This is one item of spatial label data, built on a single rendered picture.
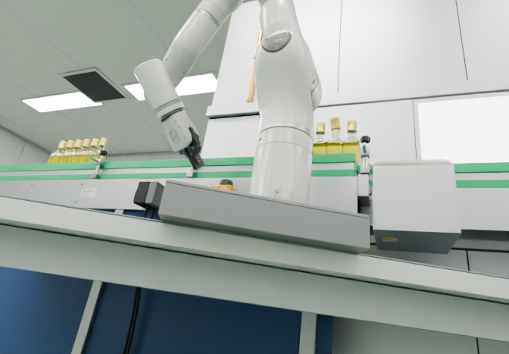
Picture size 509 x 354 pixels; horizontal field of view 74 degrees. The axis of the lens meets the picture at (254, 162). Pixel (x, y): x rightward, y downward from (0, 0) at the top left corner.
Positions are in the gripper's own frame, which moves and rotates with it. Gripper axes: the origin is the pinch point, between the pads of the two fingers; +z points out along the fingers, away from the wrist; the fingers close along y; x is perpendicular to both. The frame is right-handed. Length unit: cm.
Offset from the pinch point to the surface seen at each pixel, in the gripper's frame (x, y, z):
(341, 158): 32.1, 24.8, 19.5
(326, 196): 20.2, 22.2, 26.4
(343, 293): -18, 49, 29
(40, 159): 113, -631, -122
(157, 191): -4.6, -22.9, 3.3
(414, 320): -13, 55, 38
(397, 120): 74, 27, 21
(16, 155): 78, -609, -139
